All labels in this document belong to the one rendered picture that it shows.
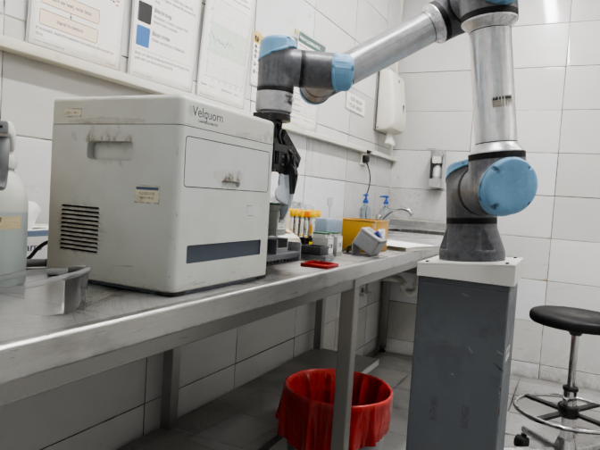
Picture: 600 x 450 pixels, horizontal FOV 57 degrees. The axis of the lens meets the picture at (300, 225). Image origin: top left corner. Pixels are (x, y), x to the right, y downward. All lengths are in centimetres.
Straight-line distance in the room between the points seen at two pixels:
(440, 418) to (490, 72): 76
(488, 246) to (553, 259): 241
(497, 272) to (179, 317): 71
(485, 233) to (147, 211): 78
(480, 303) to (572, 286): 247
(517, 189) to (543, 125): 256
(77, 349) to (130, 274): 24
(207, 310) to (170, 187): 19
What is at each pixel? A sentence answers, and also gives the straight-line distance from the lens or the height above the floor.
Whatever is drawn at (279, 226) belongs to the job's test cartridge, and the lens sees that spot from 115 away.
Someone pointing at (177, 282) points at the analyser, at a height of 90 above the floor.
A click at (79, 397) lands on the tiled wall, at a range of 169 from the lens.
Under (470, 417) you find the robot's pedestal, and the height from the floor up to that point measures 57.
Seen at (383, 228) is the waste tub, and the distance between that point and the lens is 179.
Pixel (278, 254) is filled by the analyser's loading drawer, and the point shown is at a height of 92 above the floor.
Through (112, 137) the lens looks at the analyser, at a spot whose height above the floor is 111.
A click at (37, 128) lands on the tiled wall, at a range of 148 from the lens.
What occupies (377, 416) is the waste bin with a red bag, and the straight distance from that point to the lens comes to 174.
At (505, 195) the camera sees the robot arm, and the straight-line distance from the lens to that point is 119.
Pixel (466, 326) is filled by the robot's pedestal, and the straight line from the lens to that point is 130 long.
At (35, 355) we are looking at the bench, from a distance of 64.
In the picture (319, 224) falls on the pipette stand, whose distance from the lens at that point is 163.
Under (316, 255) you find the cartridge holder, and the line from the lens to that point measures 141.
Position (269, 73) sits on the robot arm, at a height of 127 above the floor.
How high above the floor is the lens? 104
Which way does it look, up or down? 3 degrees down
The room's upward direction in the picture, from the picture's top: 4 degrees clockwise
